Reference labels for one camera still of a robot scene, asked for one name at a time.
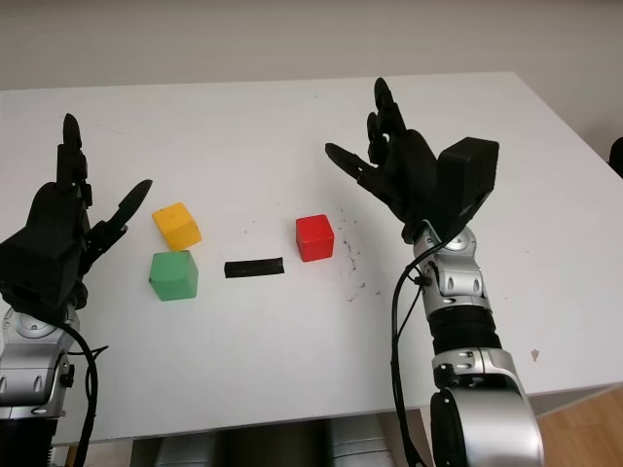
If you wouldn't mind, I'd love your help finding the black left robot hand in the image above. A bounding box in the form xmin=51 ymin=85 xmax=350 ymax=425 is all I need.
xmin=21 ymin=113 xmax=155 ymax=312

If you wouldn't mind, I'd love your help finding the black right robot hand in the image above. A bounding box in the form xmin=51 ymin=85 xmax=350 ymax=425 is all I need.
xmin=324 ymin=76 xmax=445 ymax=244

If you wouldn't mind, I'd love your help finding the yellow wooden cube block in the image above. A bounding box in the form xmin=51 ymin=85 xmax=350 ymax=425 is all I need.
xmin=151 ymin=201 xmax=203 ymax=252

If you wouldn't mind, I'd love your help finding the red wooden cube block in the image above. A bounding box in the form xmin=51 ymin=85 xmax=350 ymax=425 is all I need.
xmin=295 ymin=213 xmax=336 ymax=263

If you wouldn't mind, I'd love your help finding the green wooden cube block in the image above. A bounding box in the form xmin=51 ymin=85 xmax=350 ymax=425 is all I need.
xmin=148 ymin=250 xmax=200 ymax=303

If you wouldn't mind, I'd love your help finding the black tape strip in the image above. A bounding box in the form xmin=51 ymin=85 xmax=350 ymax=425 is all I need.
xmin=224 ymin=256 xmax=286 ymax=280

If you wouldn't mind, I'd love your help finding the black rounded background object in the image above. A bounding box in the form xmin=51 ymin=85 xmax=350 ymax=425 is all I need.
xmin=608 ymin=137 xmax=623 ymax=179

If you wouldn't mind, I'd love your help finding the silver left robot thigh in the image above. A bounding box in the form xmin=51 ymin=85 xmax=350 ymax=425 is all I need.
xmin=153 ymin=422 xmax=230 ymax=467

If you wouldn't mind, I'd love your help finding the silver robot thigh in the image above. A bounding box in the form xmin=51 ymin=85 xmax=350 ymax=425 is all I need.
xmin=330 ymin=415 xmax=390 ymax=467
xmin=153 ymin=422 xmax=230 ymax=467

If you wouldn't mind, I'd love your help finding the silver right robot thigh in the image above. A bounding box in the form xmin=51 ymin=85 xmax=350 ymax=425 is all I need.
xmin=330 ymin=415 xmax=390 ymax=467

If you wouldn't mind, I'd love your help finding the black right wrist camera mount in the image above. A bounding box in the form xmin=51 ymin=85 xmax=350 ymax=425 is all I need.
xmin=435 ymin=137 xmax=501 ymax=230

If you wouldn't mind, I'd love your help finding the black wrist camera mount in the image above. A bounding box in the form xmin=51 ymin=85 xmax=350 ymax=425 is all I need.
xmin=435 ymin=137 xmax=501 ymax=230
xmin=0 ymin=228 xmax=85 ymax=322

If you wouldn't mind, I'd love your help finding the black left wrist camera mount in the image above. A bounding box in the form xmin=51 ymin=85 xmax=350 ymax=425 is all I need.
xmin=0 ymin=228 xmax=85 ymax=322

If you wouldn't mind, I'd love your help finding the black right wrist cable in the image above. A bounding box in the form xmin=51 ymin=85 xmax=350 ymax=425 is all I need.
xmin=388 ymin=228 xmax=473 ymax=467

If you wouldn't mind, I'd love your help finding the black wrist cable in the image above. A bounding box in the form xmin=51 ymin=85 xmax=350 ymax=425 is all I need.
xmin=388 ymin=228 xmax=473 ymax=467
xmin=48 ymin=320 xmax=111 ymax=467

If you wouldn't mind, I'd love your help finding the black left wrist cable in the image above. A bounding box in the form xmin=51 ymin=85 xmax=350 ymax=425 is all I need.
xmin=48 ymin=320 xmax=111 ymax=467

